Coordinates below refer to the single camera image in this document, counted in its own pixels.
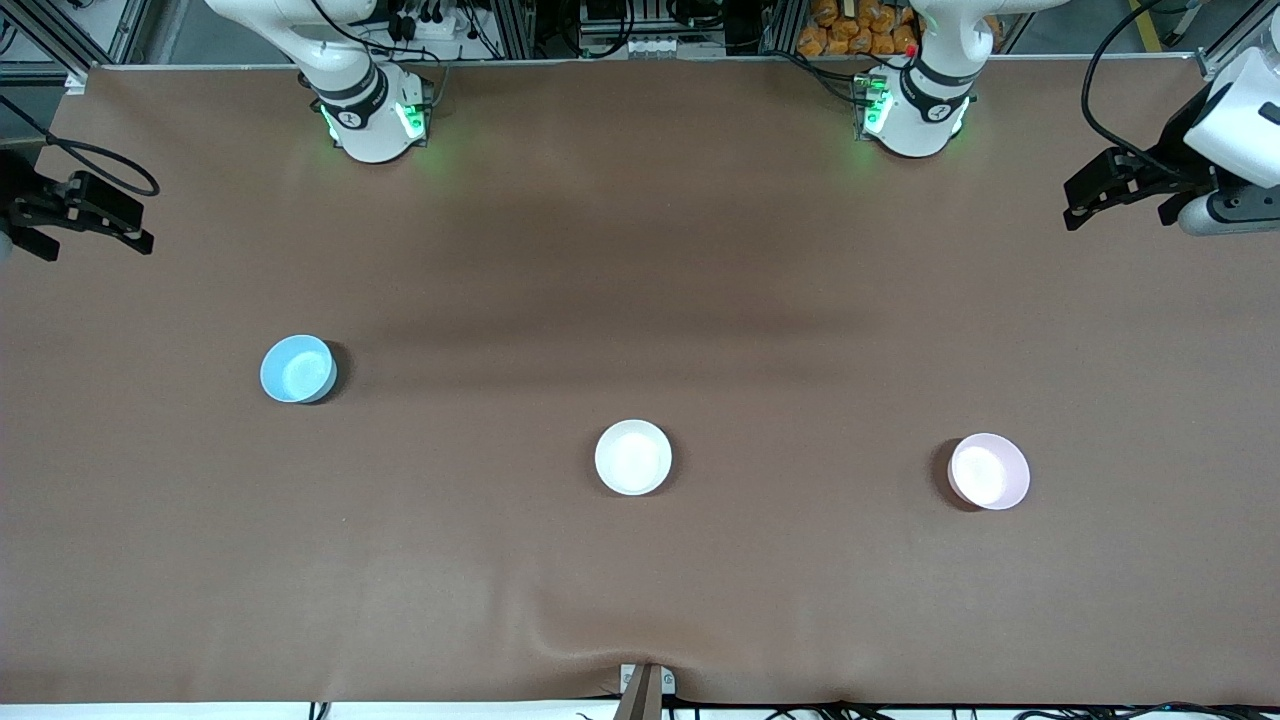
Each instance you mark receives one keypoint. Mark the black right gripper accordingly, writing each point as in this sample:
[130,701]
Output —
[14,196]

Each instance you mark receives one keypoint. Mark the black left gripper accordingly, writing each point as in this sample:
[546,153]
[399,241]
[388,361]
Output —
[1176,151]

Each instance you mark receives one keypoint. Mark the blue bowl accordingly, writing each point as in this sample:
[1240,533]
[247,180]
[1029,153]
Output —
[298,368]

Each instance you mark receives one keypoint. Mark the pink bowl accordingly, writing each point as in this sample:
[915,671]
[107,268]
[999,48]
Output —
[988,472]

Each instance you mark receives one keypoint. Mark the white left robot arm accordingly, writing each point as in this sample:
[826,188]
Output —
[930,120]

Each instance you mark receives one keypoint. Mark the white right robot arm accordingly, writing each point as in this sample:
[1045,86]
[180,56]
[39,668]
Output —
[370,130]

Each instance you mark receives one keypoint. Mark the white bowl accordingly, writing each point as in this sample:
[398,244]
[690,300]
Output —
[633,457]

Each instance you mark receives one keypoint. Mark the orange snack pile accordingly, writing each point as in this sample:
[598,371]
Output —
[840,35]

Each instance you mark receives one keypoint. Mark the white power strip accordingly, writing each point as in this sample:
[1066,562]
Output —
[445,28]

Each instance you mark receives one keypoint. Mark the white terminal block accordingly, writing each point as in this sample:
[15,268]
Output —
[640,46]

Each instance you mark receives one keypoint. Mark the brown table mat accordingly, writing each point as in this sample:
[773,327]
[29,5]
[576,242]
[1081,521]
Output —
[500,600]

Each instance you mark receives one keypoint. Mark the aluminium corner frame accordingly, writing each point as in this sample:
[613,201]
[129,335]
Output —
[1215,62]
[75,78]

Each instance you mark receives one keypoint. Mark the aluminium frame post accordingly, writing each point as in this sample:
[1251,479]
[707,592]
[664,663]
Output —
[780,25]
[515,30]

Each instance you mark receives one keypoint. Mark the metal table clamp bracket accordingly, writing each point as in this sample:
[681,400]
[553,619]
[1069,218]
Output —
[645,685]

